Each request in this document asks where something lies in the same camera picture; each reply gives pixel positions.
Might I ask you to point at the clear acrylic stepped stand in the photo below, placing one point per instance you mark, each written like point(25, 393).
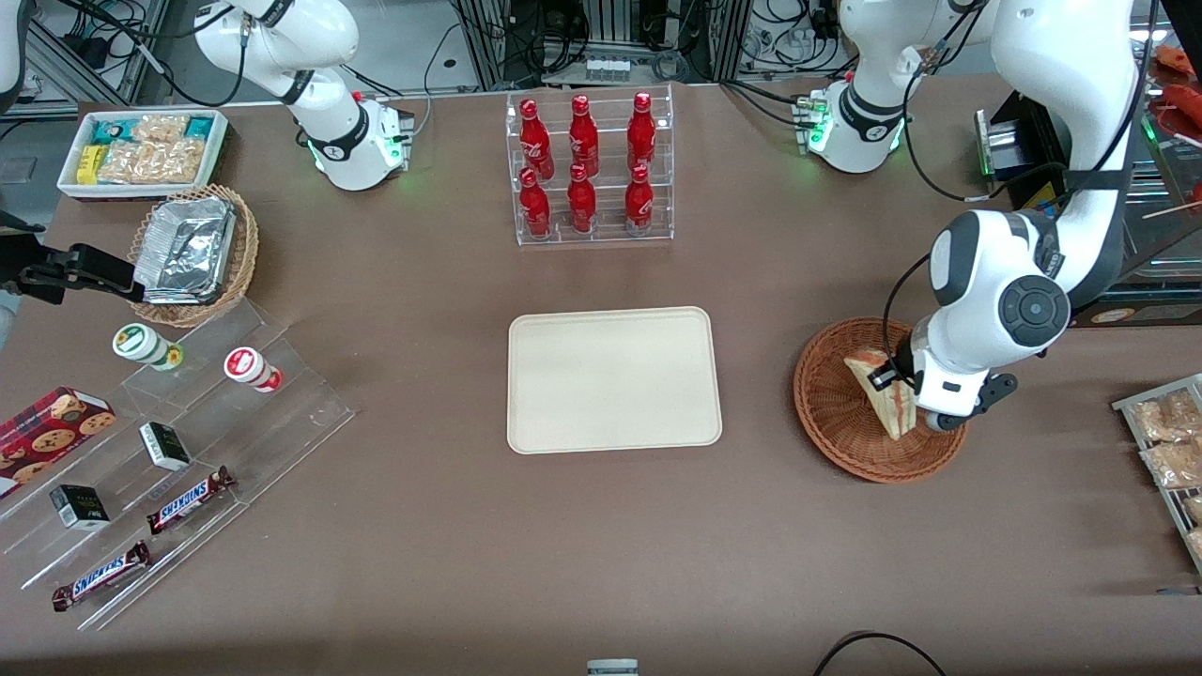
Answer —
point(282, 413)

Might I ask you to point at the Snickers chocolate bar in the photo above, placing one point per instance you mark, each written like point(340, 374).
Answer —
point(188, 501)
point(101, 576)

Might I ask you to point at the red cola bottle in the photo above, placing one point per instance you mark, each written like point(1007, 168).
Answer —
point(536, 211)
point(533, 141)
point(641, 136)
point(583, 141)
point(582, 207)
point(639, 205)

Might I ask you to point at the triangular sandwich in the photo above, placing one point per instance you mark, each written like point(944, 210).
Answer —
point(887, 413)

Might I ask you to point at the yellow snack packet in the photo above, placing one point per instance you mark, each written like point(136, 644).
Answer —
point(89, 165)

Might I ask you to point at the red lid yogurt cup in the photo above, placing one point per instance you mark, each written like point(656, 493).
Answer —
point(246, 364)

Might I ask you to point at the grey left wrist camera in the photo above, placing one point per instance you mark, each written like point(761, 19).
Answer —
point(997, 392)

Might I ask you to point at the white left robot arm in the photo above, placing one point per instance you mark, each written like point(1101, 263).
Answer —
point(977, 272)

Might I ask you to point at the red tartan cookie box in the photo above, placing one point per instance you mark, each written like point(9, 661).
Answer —
point(52, 437)

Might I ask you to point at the small black carton box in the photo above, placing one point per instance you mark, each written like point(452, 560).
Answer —
point(164, 446)
point(80, 507)

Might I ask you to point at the white rectangular snack bin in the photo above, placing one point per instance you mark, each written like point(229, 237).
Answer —
point(70, 188)

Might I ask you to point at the black food warmer appliance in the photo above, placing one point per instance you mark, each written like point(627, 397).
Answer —
point(1003, 145)

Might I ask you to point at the brown wicker basket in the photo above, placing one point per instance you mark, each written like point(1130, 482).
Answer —
point(831, 413)

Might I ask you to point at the green lid yogurt cup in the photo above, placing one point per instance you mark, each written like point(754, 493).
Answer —
point(139, 342)

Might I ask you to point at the grey metal snack rack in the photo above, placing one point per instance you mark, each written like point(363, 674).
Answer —
point(1127, 406)

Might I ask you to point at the teal snack packet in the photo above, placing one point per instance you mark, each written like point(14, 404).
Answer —
point(199, 128)
point(114, 131)

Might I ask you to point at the clear acrylic bottle rack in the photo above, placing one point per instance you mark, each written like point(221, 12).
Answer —
point(610, 202)

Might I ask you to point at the clear pastry bag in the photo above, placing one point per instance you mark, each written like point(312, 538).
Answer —
point(1169, 418)
point(1194, 509)
point(1196, 545)
point(1176, 465)

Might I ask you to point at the light wicker basket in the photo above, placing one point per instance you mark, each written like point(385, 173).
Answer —
point(242, 253)

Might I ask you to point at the aluminium foil tray stack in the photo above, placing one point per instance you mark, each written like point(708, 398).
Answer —
point(186, 249)

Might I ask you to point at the beige plastic tray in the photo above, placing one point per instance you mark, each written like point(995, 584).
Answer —
point(614, 380)

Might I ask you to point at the red food packet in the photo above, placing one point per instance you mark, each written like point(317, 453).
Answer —
point(1179, 99)

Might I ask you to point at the clear cracker bag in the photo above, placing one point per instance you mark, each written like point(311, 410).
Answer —
point(160, 129)
point(150, 162)

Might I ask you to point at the small grey device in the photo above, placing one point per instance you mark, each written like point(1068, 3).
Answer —
point(612, 668)

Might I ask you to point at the aluminium frame structure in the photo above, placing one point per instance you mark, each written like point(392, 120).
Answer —
point(610, 28)

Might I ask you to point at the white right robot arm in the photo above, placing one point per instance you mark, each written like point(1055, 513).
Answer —
point(331, 127)

